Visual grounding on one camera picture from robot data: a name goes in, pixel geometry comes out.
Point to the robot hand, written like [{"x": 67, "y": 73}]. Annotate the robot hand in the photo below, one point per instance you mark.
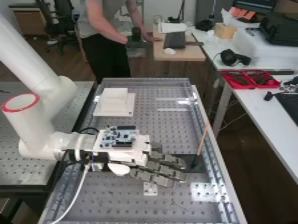
[{"x": 133, "y": 150}]

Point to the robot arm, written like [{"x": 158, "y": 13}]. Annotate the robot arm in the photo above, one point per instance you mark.
[{"x": 26, "y": 66}]

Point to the small white plate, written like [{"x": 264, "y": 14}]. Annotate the small white plate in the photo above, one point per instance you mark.
[{"x": 150, "y": 190}]

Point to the small white box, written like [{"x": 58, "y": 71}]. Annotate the small white box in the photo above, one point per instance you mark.
[{"x": 114, "y": 101}]

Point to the thin stick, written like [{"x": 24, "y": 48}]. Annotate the thin stick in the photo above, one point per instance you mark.
[{"x": 202, "y": 138}]

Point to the clear box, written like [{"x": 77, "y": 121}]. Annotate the clear box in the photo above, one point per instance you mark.
[{"x": 146, "y": 80}]

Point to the wooden desk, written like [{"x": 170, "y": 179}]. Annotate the wooden desk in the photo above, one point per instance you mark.
[{"x": 181, "y": 55}]

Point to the white mouse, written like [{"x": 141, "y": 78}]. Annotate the white mouse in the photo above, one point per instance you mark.
[{"x": 169, "y": 51}]

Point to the person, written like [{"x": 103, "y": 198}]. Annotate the person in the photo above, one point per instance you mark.
[{"x": 101, "y": 50}]

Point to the red tray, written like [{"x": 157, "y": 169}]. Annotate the red tray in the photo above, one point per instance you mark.
[
  {"x": 263, "y": 78},
  {"x": 238, "y": 80}
]

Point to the white desk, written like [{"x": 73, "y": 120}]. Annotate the white desk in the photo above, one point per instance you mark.
[
  {"x": 266, "y": 61},
  {"x": 266, "y": 113}
]

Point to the black headphones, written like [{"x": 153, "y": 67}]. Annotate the black headphones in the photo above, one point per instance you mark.
[{"x": 230, "y": 56}]

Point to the small cardboard box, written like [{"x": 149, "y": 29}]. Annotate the small cardboard box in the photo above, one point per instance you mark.
[{"x": 223, "y": 31}]

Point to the black chair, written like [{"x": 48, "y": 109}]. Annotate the black chair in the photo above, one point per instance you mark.
[{"x": 61, "y": 20}]

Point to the black case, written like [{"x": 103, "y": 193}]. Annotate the black case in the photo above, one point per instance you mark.
[{"x": 280, "y": 30}]

